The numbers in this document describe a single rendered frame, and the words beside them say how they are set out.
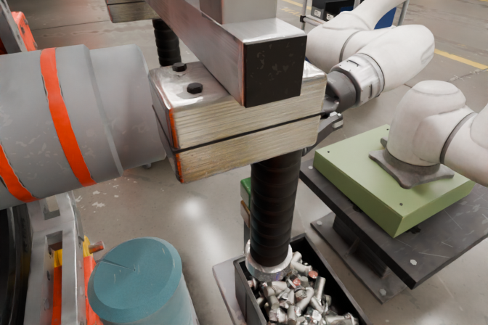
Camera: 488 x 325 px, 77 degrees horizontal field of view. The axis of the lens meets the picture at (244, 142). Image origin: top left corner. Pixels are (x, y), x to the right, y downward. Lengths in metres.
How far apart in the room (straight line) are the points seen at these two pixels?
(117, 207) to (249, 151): 1.32
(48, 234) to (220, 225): 0.83
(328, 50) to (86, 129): 0.55
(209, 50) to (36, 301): 0.43
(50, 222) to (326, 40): 0.63
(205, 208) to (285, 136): 1.20
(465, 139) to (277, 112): 0.77
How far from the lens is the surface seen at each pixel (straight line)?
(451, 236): 1.06
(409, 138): 0.96
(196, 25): 0.18
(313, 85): 0.17
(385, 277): 1.25
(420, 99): 0.94
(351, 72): 0.58
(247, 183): 0.51
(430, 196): 1.01
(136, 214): 1.41
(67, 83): 0.30
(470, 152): 0.90
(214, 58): 0.16
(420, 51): 0.67
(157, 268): 0.34
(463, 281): 1.39
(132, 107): 0.29
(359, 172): 1.02
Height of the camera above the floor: 1.02
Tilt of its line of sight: 36 degrees down
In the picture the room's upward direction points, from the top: straight up
